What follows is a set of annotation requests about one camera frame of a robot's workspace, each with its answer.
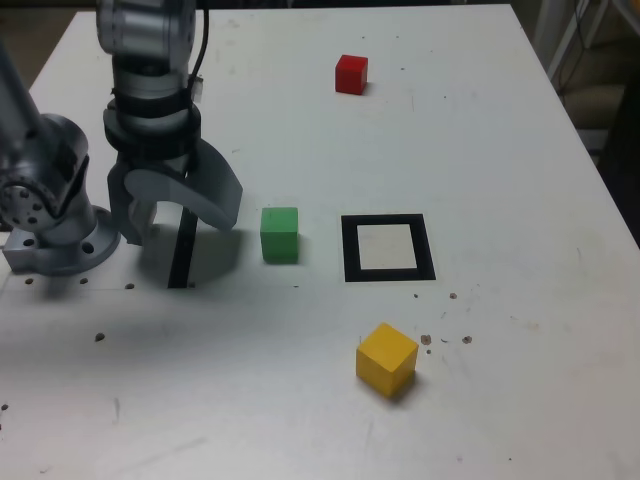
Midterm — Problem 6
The white metal frame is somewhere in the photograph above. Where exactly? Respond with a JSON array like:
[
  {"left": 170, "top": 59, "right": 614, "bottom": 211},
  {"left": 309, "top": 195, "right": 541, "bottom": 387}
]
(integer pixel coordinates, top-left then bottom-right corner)
[{"left": 532, "top": 0, "right": 640, "bottom": 84}]

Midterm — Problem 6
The green cube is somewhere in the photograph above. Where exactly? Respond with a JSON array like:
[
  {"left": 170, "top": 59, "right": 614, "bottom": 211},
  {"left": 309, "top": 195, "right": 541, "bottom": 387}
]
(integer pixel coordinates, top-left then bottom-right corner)
[{"left": 259, "top": 206, "right": 300, "bottom": 264}]

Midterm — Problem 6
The red cube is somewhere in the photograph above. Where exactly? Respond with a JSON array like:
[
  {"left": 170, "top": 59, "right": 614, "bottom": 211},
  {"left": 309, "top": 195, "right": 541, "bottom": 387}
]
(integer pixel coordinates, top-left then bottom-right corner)
[{"left": 334, "top": 53, "right": 370, "bottom": 95}]

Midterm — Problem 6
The black tape square outline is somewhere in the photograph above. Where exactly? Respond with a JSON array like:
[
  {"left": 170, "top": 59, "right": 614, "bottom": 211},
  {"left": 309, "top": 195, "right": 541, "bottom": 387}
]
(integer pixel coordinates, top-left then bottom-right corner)
[{"left": 340, "top": 213, "right": 437, "bottom": 283}]

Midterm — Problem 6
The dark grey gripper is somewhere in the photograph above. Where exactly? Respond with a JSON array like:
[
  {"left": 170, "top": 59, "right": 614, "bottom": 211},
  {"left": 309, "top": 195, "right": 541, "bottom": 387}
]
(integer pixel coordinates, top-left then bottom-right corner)
[{"left": 107, "top": 141, "right": 245, "bottom": 247}]

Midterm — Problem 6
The black tape strip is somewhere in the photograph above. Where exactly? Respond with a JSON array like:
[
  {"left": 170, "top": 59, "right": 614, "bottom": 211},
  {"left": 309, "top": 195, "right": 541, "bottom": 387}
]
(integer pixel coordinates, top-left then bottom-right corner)
[{"left": 167, "top": 207, "right": 200, "bottom": 290}]

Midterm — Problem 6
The yellow cube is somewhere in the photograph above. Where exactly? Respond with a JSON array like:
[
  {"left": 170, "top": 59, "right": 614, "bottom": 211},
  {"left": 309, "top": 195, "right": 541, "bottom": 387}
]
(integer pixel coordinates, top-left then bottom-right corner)
[{"left": 355, "top": 322, "right": 420, "bottom": 400}]

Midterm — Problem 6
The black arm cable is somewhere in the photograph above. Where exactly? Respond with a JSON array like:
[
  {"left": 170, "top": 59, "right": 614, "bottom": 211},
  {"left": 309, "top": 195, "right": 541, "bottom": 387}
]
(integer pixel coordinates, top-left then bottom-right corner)
[{"left": 183, "top": 0, "right": 211, "bottom": 177}]

